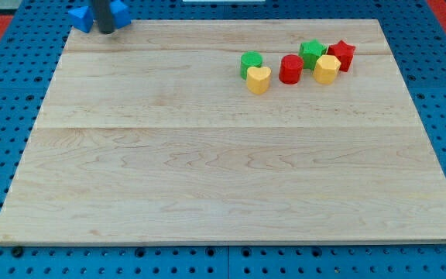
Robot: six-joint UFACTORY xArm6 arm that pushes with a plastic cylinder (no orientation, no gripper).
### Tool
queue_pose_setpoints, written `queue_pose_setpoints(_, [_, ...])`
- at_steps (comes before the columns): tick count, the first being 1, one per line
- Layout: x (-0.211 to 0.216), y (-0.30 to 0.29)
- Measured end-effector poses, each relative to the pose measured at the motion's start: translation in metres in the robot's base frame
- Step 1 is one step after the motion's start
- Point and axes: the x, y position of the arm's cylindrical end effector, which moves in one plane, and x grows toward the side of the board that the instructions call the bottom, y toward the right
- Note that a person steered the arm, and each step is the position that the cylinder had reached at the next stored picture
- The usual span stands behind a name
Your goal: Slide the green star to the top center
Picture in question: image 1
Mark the green star block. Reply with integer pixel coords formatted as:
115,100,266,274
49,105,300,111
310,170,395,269
298,39,328,71

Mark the red star block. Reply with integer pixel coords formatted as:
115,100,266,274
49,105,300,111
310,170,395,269
327,40,356,72

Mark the yellow heart block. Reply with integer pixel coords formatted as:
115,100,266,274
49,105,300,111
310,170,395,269
246,67,272,95

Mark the light wooden board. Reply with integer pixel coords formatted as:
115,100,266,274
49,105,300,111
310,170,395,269
0,19,446,246

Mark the green cylinder block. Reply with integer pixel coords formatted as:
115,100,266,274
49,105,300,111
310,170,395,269
240,51,262,80

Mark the red cylinder block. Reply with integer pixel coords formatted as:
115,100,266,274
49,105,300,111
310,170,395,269
279,54,304,84

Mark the yellow hexagon block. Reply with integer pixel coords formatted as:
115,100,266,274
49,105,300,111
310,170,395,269
313,55,341,84

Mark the blue cube block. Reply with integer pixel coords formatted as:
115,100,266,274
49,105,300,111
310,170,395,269
110,0,132,29

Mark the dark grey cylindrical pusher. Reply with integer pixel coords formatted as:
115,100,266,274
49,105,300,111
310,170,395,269
90,0,115,34

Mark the blue triangle block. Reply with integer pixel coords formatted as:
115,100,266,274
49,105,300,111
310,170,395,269
68,6,94,33

